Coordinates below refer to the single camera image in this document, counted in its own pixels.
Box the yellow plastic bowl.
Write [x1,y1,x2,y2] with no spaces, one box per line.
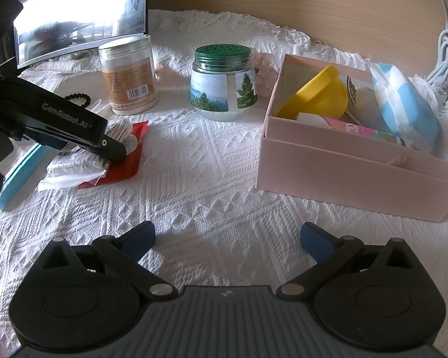
[276,65,349,121]

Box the black computer monitor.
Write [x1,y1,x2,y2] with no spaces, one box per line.
[0,0,150,71]

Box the pink printed packet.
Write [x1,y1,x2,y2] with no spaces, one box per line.
[297,113,415,150]

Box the cotton swabs bag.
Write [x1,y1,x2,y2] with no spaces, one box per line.
[37,151,107,192]

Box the black hair tie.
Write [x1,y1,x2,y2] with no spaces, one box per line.
[65,91,93,108]

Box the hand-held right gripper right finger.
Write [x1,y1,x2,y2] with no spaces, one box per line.
[276,222,415,301]

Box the red foil packet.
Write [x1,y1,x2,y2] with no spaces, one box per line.
[78,120,150,190]

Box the white knitted cloth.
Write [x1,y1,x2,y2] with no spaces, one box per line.
[0,9,448,358]

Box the green lid glass jar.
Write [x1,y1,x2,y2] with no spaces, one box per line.
[190,44,259,122]

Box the blue white tissue pack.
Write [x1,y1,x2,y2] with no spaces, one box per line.
[369,61,442,153]

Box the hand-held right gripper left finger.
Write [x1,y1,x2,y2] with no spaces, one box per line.
[40,221,179,301]

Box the pink cardboard box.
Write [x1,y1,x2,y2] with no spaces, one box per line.
[257,54,448,223]

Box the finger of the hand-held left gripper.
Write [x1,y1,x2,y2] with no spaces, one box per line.
[33,133,128,163]
[37,140,75,154]

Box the cotton swab bag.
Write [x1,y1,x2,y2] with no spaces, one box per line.
[83,99,135,148]

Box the beige plastic jar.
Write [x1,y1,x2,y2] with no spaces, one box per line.
[98,35,157,116]

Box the light blue packet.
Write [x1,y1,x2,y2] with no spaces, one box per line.
[0,143,53,211]

